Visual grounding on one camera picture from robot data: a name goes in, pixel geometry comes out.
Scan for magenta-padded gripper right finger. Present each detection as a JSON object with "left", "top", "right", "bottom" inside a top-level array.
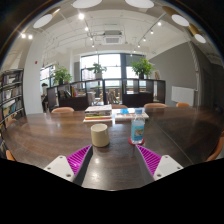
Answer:
[{"left": 133, "top": 144, "right": 184, "bottom": 184}]

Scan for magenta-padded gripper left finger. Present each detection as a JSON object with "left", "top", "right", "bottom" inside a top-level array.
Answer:
[{"left": 43, "top": 144, "right": 95, "bottom": 187}]

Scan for clear blue-capped water bottle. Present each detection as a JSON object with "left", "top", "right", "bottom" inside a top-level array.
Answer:
[{"left": 129, "top": 108, "right": 146, "bottom": 145}]

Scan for stack of books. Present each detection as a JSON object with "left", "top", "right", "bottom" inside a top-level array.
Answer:
[{"left": 83, "top": 104, "right": 113, "bottom": 123}]

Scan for flat book with blue cover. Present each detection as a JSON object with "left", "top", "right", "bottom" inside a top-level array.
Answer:
[{"left": 114, "top": 108, "right": 150, "bottom": 122}]

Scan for low dark shelf unit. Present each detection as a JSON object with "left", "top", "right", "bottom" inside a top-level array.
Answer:
[{"left": 46, "top": 78, "right": 167, "bottom": 111}]

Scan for tall dark bookshelf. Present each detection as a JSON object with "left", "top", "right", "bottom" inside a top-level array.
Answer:
[{"left": 0, "top": 68, "right": 26, "bottom": 158}]

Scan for small bushy potted plant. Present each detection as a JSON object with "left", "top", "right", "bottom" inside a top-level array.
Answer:
[{"left": 53, "top": 65, "right": 73, "bottom": 86}]

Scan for large leafy potted plant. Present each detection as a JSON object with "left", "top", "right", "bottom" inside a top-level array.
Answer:
[{"left": 130, "top": 58, "right": 155, "bottom": 80}]

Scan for potted plant in white pot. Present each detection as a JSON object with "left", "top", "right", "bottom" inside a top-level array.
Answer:
[{"left": 87, "top": 62, "right": 108, "bottom": 80}]

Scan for white ceiling air conditioner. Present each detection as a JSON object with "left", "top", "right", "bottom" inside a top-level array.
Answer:
[{"left": 101, "top": 30, "right": 124, "bottom": 46}]

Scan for ceiling lights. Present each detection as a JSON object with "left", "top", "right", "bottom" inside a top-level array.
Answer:
[{"left": 19, "top": 0, "right": 208, "bottom": 48}]

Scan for white wall panel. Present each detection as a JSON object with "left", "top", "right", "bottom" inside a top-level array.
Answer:
[{"left": 171, "top": 85, "right": 196, "bottom": 107}]

